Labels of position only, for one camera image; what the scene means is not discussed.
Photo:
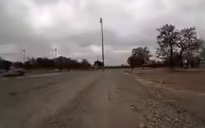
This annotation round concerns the brown dirt road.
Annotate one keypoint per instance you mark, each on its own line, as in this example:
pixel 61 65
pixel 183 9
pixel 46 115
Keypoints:
pixel 96 100

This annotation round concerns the reddish bare ground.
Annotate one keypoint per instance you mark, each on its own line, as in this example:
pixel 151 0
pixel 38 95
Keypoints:
pixel 186 80

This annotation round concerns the large bare tree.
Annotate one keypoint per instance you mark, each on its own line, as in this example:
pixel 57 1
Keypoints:
pixel 189 43
pixel 168 40

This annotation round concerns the small dark tree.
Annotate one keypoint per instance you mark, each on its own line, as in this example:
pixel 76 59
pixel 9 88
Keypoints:
pixel 139 56

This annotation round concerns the tall light pole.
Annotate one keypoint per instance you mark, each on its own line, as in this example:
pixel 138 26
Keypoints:
pixel 102 43

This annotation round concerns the pale low vehicle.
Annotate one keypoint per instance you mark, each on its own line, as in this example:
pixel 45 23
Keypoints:
pixel 14 72

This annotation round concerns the distant row of trees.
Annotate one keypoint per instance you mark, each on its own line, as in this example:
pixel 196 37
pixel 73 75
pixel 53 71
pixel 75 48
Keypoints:
pixel 56 63

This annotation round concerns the thin distant pole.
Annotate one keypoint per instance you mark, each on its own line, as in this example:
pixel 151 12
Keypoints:
pixel 23 55
pixel 55 52

